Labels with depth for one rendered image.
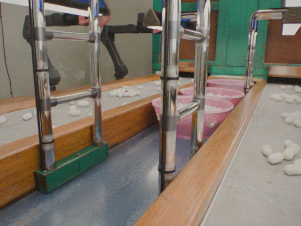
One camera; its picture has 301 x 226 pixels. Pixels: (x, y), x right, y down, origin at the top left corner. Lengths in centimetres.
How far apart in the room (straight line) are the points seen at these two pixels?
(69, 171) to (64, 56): 311
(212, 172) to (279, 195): 10
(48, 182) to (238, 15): 162
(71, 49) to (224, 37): 232
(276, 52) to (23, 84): 260
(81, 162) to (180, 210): 32
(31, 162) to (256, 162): 41
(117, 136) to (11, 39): 259
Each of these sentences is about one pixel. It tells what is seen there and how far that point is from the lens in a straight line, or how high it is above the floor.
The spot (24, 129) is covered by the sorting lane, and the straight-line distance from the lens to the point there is 72.
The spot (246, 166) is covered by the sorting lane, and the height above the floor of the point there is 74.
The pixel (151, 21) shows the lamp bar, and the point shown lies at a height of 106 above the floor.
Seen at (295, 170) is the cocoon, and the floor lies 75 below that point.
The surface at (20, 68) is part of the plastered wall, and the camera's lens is 325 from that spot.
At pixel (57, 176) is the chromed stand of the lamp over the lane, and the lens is 54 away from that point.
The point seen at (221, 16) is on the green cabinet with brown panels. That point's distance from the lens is 190.
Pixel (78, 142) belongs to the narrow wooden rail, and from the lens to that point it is 60.
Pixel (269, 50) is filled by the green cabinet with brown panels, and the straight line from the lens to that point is 186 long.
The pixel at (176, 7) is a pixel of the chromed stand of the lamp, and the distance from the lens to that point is 34.
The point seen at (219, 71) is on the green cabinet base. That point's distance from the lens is 188.
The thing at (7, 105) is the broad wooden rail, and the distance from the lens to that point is 94.
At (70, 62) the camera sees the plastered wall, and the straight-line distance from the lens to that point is 368.
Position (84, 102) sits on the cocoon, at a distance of 93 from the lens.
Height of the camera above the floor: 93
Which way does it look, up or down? 13 degrees down
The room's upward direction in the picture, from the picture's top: 1 degrees clockwise
